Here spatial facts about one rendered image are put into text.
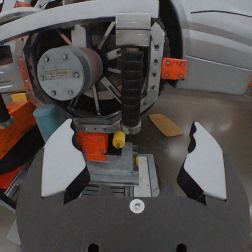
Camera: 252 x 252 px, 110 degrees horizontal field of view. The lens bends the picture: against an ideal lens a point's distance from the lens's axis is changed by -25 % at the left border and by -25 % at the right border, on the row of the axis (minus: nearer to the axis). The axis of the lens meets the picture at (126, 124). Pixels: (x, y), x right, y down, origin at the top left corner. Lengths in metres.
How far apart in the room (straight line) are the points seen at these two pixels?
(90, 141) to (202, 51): 0.66
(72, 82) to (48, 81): 0.06
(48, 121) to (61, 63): 0.20
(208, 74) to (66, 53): 0.60
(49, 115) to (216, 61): 0.73
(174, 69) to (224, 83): 0.38
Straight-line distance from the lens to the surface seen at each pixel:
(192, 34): 0.62
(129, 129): 0.22
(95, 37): 0.69
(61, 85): 0.32
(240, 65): 0.80
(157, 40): 0.42
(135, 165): 0.94
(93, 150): 0.60
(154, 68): 0.42
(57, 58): 0.31
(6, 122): 0.39
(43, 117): 0.43
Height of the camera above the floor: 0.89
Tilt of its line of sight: 33 degrees down
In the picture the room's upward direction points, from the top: 1 degrees clockwise
